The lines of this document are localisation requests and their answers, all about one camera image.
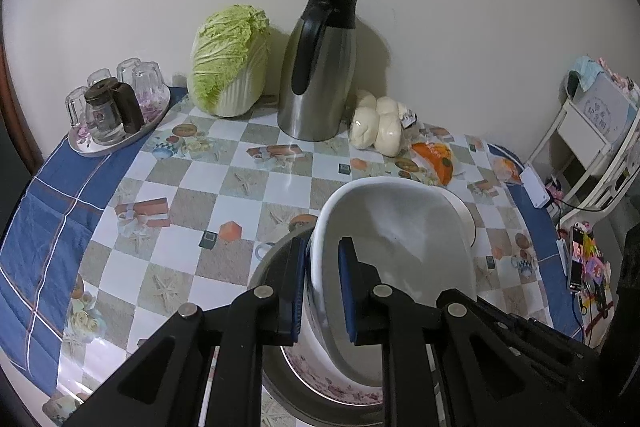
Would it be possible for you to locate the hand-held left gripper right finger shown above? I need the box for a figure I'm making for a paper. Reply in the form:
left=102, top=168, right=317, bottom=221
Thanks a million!
left=338, top=237, right=581, bottom=427

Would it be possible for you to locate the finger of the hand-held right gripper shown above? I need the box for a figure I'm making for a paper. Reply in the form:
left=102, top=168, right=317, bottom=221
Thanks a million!
left=482, top=302, right=601, bottom=408

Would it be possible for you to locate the brown wooden frame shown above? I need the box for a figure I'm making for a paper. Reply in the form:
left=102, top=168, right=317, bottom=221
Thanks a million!
left=0, top=52, right=43, bottom=178

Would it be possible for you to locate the glass teapot with dark lid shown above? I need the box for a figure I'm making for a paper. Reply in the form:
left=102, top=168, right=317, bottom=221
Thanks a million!
left=83, top=78, right=146, bottom=145

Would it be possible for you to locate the clear glass cup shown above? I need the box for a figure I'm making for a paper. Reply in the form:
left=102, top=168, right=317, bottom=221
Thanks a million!
left=132, top=62, right=168, bottom=110
left=116, top=58, right=143, bottom=85
left=87, top=68, right=113, bottom=90
left=65, top=87, right=91, bottom=128

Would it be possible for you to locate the colourful plastic packet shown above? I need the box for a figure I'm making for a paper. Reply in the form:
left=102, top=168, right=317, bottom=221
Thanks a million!
left=580, top=232, right=613, bottom=290

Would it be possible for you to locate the floral ceramic plate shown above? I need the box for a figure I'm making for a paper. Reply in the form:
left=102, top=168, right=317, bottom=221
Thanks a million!
left=282, top=344, right=383, bottom=408

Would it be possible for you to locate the pale printed cardboard box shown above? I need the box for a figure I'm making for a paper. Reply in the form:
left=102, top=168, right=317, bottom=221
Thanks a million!
left=575, top=74, right=640, bottom=142

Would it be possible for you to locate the black cable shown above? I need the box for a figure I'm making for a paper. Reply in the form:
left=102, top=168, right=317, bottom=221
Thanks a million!
left=550, top=196, right=621, bottom=214

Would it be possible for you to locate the clear plastic bun bag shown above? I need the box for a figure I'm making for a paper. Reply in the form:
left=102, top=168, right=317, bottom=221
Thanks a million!
left=349, top=89, right=420, bottom=158

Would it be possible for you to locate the napa cabbage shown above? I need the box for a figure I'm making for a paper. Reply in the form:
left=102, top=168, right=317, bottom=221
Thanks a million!
left=189, top=4, right=272, bottom=118

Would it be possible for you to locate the blue tablecloth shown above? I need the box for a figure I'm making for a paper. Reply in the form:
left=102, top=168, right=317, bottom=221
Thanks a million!
left=0, top=84, right=586, bottom=398

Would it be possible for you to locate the white shelf rack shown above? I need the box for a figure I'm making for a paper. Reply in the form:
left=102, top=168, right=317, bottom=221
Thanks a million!
left=525, top=92, right=640, bottom=228

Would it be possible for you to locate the orange snack packet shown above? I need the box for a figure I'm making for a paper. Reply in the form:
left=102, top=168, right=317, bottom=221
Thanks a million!
left=410, top=139, right=468, bottom=188

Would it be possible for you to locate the stainless steel thermos jug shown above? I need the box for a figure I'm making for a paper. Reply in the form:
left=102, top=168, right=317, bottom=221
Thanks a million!
left=276, top=0, right=361, bottom=142

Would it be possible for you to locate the teal cloth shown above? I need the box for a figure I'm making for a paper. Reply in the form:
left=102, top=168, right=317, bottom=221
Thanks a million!
left=570, top=55, right=608, bottom=88

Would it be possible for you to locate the tall matte white bowl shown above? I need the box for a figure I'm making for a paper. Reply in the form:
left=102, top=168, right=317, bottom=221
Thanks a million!
left=447, top=191, right=477, bottom=250

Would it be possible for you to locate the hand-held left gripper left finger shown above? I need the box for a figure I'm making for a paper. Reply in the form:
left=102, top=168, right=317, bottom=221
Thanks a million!
left=65, top=237, right=307, bottom=427

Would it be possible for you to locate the oval serving tray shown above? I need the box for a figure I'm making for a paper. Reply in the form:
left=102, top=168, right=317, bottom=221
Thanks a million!
left=67, top=84, right=173, bottom=158

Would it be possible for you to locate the smartphone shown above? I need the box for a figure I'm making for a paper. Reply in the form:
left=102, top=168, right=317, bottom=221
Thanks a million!
left=570, top=224, right=588, bottom=293

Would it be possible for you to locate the large stainless steel plate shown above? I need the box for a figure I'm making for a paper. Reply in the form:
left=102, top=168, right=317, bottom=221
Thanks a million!
left=246, top=227, right=386, bottom=425

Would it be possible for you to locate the glossy white bowl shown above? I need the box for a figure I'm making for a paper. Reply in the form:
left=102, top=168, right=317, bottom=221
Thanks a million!
left=305, top=177, right=476, bottom=385

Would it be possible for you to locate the small white plastic box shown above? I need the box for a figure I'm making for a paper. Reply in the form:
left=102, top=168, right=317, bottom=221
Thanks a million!
left=520, top=167, right=551, bottom=210

